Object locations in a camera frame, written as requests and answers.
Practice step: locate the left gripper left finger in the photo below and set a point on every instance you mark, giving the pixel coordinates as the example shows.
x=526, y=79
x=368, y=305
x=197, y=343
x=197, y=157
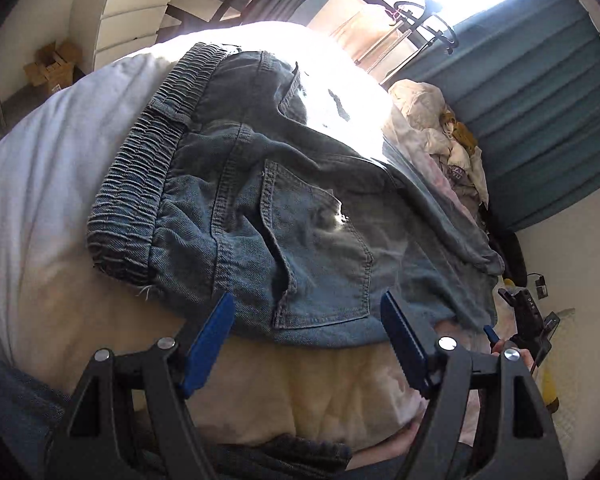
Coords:
x=127, y=417

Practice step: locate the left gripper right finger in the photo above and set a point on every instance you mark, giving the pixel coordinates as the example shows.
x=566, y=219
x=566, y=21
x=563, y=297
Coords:
x=515, y=437

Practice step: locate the blue denim jeans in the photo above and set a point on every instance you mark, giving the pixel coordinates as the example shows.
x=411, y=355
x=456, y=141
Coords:
x=241, y=176

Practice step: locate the person's right hand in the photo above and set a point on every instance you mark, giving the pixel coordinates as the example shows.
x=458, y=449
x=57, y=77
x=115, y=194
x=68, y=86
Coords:
x=514, y=353

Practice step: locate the black armchair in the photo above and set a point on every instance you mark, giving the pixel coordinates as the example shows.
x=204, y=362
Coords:
x=506, y=244

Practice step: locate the mustard yellow garment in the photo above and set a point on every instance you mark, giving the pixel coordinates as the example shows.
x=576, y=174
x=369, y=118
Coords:
x=458, y=131

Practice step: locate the pile of beige bedding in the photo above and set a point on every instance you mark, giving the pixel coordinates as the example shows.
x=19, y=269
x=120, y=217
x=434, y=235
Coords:
x=421, y=105

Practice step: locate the right teal curtain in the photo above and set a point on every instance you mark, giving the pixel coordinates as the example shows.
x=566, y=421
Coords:
x=525, y=80

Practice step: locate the garment steamer stand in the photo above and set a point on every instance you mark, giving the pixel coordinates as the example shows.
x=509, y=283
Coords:
x=414, y=29

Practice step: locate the beige hanging garment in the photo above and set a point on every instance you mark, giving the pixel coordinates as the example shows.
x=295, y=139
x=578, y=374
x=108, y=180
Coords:
x=366, y=34

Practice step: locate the cardboard box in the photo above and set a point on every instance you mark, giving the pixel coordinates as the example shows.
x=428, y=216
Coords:
x=53, y=67

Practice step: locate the white dressing table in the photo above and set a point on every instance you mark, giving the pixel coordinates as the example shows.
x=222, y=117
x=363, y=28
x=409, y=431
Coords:
x=109, y=29

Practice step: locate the wall power socket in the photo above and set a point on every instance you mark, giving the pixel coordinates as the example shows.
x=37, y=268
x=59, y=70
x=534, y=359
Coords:
x=540, y=285

